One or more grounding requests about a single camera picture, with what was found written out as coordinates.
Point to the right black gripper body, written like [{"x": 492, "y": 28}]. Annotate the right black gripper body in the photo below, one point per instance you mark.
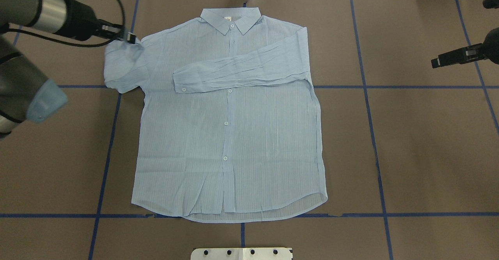
[{"x": 489, "y": 48}]

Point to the light blue button-up shirt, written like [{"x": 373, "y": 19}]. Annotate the light blue button-up shirt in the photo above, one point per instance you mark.
[{"x": 230, "y": 131}]

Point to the white pedestal column base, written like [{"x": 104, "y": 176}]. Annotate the white pedestal column base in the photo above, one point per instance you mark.
[{"x": 261, "y": 253}]

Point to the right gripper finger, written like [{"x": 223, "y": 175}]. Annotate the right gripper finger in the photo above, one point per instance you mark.
[{"x": 443, "y": 61}]

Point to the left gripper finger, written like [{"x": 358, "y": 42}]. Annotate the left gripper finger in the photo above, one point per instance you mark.
[{"x": 128, "y": 37}]

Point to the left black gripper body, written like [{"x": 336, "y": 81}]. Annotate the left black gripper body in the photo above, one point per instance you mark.
[{"x": 80, "y": 20}]

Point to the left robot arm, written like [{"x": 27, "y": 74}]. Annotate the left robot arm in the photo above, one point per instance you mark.
[{"x": 26, "y": 93}]

